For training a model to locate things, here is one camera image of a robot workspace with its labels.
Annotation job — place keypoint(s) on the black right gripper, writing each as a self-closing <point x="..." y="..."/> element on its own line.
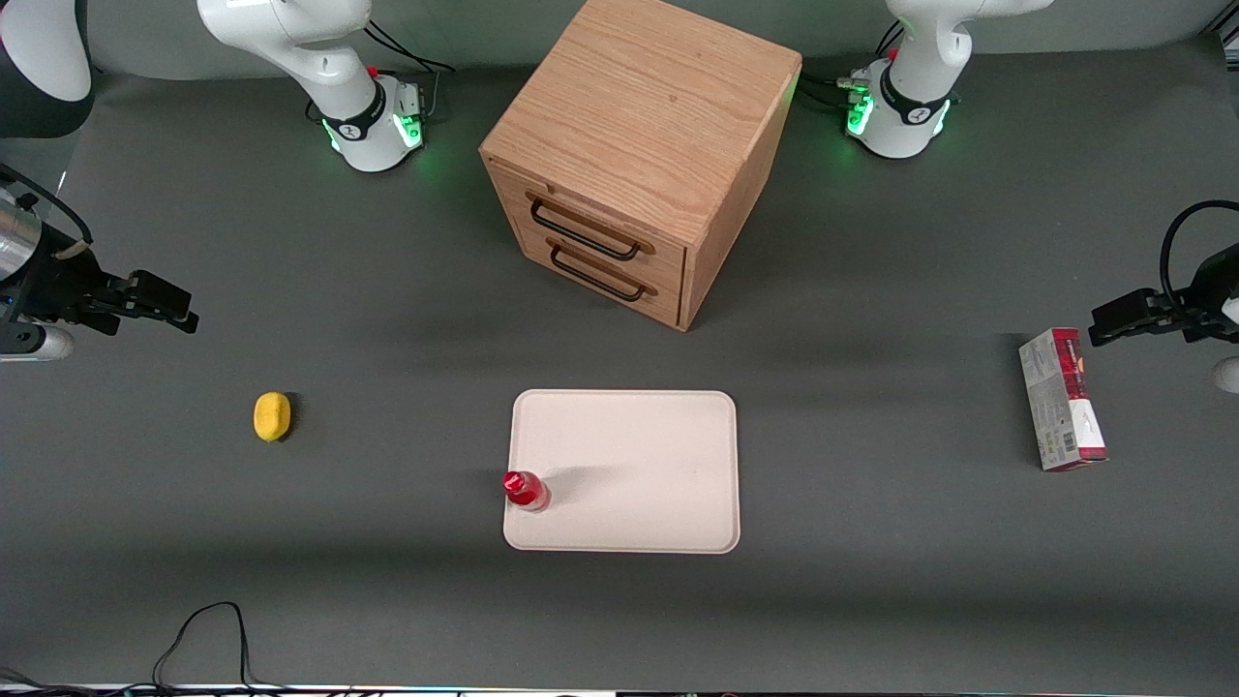
<point x="56" y="286"/>

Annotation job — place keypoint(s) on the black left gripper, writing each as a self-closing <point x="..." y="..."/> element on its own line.
<point x="1211" y="288"/>

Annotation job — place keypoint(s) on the red coke bottle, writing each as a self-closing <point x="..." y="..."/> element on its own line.
<point x="523" y="489"/>

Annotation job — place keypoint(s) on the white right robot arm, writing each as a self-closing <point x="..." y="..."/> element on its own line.
<point x="310" y="58"/>

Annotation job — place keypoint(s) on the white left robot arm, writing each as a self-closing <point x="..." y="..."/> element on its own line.
<point x="915" y="87"/>

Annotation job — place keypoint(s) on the cream plastic tray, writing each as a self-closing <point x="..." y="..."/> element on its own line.
<point x="639" y="474"/>

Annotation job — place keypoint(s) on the red white carton box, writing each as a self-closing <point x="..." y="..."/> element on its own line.
<point x="1060" y="407"/>

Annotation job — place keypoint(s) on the yellow lemon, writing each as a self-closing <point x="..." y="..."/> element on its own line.
<point x="272" y="417"/>

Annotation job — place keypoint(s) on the wooden drawer cabinet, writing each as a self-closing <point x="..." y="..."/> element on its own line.
<point x="649" y="106"/>

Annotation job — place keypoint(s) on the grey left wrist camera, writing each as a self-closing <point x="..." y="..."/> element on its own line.
<point x="1229" y="376"/>

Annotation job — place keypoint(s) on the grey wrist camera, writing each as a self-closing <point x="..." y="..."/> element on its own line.
<point x="1229" y="376"/>
<point x="34" y="343"/>

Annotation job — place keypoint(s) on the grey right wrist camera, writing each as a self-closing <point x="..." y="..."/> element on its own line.
<point x="34" y="343"/>

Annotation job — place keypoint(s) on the dark aluminium frame rail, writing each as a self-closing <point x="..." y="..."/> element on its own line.
<point x="1227" y="37"/>

